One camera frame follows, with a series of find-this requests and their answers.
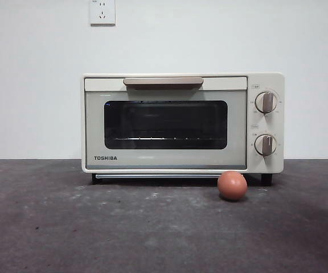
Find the glass oven door with handle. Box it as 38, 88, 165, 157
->
84, 76, 248, 171

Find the brown egg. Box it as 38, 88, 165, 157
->
217, 171, 248, 201

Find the white wall power socket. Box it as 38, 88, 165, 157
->
90, 0, 116, 27

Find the silver oven crumb tray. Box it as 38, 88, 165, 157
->
95, 173, 244, 180

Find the beige oven control knob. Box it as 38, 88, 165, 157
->
255, 91, 278, 114
254, 134, 278, 156

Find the cream Toshiba toaster oven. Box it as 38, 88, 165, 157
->
81, 72, 285, 187

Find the metal wire oven rack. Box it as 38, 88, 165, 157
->
114, 136, 219, 142

